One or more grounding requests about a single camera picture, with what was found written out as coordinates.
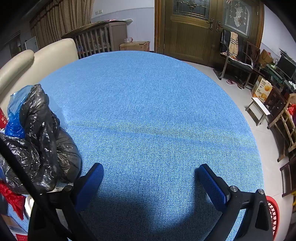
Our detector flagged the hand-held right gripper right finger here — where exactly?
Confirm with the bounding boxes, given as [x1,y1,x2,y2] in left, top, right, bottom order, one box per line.
[196,164,274,241]

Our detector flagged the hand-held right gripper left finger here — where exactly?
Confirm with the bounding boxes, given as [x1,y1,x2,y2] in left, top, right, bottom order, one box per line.
[29,163,104,241]

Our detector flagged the black plastic garbage bag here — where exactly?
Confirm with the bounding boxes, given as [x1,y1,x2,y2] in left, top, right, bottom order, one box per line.
[0,84,82,195]

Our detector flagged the red plastic basket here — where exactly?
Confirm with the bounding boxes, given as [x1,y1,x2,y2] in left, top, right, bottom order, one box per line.
[265,196,280,241]

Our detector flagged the dark wooden chair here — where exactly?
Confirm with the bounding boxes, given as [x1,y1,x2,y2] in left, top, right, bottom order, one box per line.
[280,153,296,197]
[243,42,260,70]

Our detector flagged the red white carton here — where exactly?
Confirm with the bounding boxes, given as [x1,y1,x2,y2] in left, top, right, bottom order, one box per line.
[2,214,29,241]

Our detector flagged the blue cloth table cover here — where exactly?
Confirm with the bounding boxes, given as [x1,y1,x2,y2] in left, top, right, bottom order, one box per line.
[5,50,265,241]

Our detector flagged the white wooden stool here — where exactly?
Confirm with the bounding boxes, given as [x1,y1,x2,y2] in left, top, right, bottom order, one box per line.
[245,97,271,127]

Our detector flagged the blue plastic bag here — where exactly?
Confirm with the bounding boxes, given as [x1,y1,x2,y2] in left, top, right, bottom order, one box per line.
[5,85,35,139]

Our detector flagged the bamboo chair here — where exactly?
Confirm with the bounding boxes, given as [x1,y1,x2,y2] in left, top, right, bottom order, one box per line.
[267,94,296,163]

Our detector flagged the small red plastic bag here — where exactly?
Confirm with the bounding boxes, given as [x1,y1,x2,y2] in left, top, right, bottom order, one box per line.
[287,105,296,121]

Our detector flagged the orange printed carton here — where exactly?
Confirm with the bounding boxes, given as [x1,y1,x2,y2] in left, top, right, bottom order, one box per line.
[251,75,273,103]

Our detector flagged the dark wooden desk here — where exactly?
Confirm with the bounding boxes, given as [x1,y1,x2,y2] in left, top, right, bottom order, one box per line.
[252,62,296,112]

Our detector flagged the black metal armchair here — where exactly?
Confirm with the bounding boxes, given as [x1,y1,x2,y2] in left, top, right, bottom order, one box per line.
[213,29,253,90]

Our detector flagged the beige leather sofa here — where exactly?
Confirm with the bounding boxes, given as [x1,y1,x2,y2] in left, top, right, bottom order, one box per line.
[0,38,78,105]

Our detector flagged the brown paper box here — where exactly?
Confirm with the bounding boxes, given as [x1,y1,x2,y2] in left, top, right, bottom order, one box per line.
[259,49,273,67]

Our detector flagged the computer monitor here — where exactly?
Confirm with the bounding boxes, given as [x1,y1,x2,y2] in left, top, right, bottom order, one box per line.
[276,52,296,80]

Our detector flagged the striped beige scarf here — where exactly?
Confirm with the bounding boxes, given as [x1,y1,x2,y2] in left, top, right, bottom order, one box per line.
[228,31,238,57]

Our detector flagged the brown cardboard box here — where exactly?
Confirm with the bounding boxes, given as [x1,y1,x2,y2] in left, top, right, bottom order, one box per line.
[120,41,151,52]

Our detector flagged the wooden crib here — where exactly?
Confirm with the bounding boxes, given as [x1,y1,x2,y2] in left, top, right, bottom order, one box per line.
[61,20,128,59]

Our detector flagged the wooden double door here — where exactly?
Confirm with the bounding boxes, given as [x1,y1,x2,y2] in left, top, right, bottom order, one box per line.
[154,0,265,67]

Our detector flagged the brown curtain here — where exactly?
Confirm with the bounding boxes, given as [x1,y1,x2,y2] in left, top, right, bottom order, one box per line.
[30,0,95,50]

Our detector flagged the black cable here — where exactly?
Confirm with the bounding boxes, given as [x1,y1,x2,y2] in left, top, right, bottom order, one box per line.
[0,137,99,241]

